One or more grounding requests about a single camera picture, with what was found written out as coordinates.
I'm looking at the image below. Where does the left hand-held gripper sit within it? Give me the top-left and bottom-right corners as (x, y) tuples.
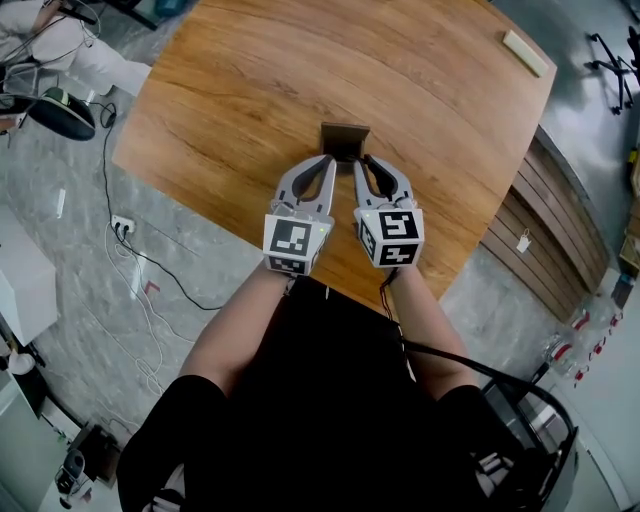
(262, 154), (338, 277)

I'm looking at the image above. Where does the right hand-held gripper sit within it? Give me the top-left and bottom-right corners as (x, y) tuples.
(353, 154), (426, 270)

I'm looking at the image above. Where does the brown pen holder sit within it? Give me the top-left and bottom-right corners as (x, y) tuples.
(319, 121), (372, 166)

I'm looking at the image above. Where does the person's right forearm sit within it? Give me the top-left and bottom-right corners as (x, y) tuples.
(388, 266), (480, 402)

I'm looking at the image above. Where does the person's left forearm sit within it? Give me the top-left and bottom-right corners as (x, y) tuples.
(178, 259), (297, 397)

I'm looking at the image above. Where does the wooden slatted panel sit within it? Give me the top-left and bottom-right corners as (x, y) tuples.
(478, 124), (612, 325)

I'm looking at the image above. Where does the white rectangular block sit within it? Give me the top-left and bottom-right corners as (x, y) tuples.
(501, 28), (550, 78)

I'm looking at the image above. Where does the person's black clothing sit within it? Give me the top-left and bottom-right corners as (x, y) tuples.
(116, 274), (556, 512)

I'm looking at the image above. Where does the group of clear plastic bottles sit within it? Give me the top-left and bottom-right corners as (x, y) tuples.
(543, 294), (626, 389)

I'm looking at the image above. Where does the black office chair base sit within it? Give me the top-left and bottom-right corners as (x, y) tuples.
(584, 24), (640, 116)

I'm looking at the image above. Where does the black metal chair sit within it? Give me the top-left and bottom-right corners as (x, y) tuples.
(469, 362), (581, 512)

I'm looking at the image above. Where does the white cabinet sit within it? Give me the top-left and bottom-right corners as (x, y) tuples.
(0, 204), (59, 348)

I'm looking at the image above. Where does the black and white device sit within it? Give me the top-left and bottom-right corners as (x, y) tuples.
(52, 422), (121, 510)

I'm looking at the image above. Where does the red gripper wire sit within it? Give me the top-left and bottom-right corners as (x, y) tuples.
(378, 268), (400, 321)

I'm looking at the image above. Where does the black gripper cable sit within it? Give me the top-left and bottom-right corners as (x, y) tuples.
(399, 337), (544, 389)

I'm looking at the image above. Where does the black floor cable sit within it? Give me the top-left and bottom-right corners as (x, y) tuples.
(98, 101), (224, 312)

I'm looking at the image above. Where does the white floor cable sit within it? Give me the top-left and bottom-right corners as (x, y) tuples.
(103, 222), (197, 397)

